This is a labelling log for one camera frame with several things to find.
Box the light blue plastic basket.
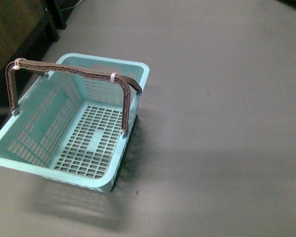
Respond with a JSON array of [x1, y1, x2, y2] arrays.
[[0, 53, 149, 192]]

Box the white zip tie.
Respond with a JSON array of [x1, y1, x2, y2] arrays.
[[12, 58, 21, 70], [110, 73, 117, 83]]

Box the dark wooden furniture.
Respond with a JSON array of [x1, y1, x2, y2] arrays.
[[0, 0, 78, 127]]

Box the white zip tie left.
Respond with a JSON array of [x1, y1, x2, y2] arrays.
[[12, 58, 21, 70]]

